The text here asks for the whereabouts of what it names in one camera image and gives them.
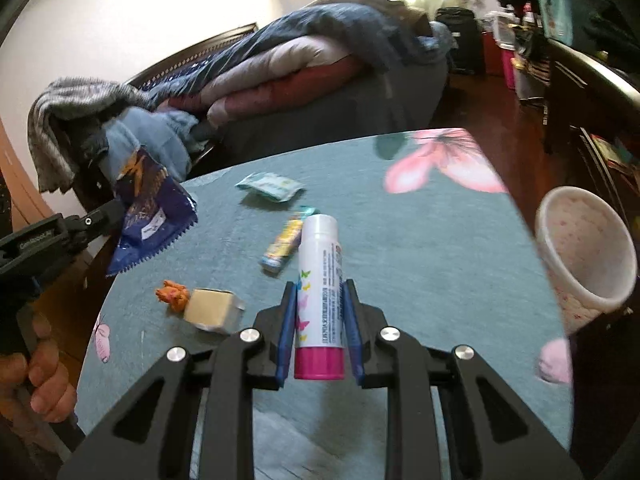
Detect brown blanket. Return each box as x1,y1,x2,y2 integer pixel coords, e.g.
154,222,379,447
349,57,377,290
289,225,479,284
320,0,432,37

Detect folded pink grey quilts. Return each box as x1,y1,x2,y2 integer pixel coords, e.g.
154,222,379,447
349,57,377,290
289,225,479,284
206,35,362,127

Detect wooden wardrobe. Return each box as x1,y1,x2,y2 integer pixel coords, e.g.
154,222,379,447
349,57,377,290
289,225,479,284
0,125,53,241

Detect dark wooden dresser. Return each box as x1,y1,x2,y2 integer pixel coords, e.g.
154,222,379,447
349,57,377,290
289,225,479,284
542,37,640,221

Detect teal storage box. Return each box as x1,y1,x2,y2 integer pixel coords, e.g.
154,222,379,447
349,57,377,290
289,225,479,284
534,0,577,44

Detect red container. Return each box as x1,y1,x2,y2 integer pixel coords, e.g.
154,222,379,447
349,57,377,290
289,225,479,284
482,32,506,77

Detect colourful candy wrapper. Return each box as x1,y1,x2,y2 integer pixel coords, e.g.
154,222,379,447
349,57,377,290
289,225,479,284
258,204,320,275

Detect person's left hand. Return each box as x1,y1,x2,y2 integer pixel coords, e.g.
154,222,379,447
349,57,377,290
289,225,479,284
0,310,79,427

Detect pink plastic bin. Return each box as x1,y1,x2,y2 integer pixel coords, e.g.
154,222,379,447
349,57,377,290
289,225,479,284
502,50,519,91

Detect dark blue snack packet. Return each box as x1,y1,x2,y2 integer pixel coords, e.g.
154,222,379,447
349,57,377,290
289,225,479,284
106,145,200,277

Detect white glue stick pink cap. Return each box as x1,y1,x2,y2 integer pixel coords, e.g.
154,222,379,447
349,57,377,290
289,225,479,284
293,214,346,380

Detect pink dotted waste bin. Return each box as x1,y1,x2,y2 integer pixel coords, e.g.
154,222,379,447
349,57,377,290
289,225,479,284
534,186,639,335

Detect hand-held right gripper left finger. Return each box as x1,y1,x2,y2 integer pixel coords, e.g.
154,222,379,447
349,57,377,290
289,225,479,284
57,282,298,480

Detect small orange lump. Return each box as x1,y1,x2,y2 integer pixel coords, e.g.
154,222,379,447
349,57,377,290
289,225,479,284
155,280,191,315

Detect black suitcase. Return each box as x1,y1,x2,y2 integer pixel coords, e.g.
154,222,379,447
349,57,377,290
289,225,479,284
434,7,486,76

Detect blue fleece robe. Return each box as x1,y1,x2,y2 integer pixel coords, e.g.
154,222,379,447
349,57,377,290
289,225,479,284
102,106,201,182

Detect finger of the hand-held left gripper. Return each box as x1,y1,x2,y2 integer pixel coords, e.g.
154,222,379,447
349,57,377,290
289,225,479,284
62,199,126,257

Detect dark folded clothes stack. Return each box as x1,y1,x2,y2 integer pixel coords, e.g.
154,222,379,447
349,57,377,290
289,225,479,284
565,0,640,63

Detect black padded jacket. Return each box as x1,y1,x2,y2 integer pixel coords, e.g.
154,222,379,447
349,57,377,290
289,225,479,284
74,129,112,162

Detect dark wooden headboard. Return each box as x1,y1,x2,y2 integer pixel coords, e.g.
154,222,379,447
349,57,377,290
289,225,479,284
122,22,259,92

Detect teal floral tablecloth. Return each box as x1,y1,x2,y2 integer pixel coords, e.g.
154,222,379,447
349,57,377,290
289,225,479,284
75,127,575,480

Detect blue duvet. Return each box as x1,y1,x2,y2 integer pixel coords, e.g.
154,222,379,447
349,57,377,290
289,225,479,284
200,2,457,88

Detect blue star pillow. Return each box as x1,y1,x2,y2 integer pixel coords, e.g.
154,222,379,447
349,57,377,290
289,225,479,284
144,56,222,97

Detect teal white packet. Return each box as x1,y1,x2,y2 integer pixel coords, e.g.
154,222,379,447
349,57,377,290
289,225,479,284
235,172,306,205

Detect small beige box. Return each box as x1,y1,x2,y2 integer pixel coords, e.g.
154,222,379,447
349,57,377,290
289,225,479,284
184,287,246,335

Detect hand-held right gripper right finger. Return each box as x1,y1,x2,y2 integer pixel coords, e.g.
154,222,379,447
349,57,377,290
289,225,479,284
344,280,583,480

